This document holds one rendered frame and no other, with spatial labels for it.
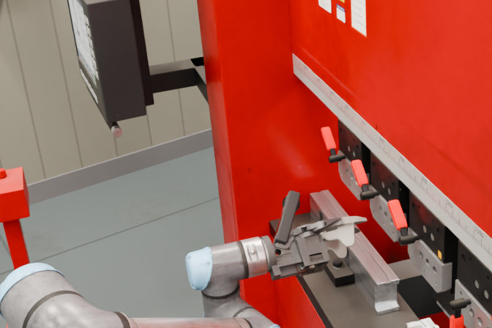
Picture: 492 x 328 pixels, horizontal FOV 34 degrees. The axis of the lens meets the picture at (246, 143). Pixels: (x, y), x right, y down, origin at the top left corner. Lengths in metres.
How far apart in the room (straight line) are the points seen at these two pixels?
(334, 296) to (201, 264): 0.68
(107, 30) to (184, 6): 2.43
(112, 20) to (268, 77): 0.46
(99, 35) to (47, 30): 2.16
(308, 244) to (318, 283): 0.62
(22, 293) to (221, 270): 0.39
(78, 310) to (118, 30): 1.15
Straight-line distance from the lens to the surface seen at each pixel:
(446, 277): 1.62
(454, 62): 1.40
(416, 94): 1.55
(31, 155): 4.61
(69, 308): 1.30
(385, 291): 2.07
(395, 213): 1.67
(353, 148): 1.92
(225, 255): 1.54
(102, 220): 4.40
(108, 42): 2.29
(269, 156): 2.38
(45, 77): 4.49
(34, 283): 1.37
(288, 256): 1.58
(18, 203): 3.11
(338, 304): 2.12
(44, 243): 4.30
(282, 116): 2.34
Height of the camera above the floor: 2.15
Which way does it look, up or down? 25 degrees down
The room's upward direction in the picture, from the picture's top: 5 degrees counter-clockwise
